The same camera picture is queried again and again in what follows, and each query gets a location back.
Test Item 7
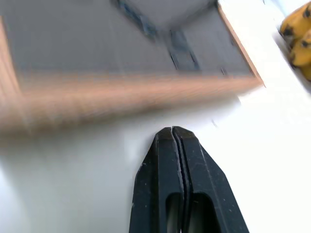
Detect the wooden tray with grey lining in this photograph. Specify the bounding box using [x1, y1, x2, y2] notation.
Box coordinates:
[0, 0, 266, 136]

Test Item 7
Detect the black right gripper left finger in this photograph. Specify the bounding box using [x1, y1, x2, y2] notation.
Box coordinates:
[128, 127, 188, 233]

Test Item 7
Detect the yellow banana bunch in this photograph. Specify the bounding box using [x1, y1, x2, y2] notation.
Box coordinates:
[279, 5, 311, 82]

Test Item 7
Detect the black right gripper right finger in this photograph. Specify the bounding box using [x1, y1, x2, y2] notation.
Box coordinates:
[172, 126, 251, 233]

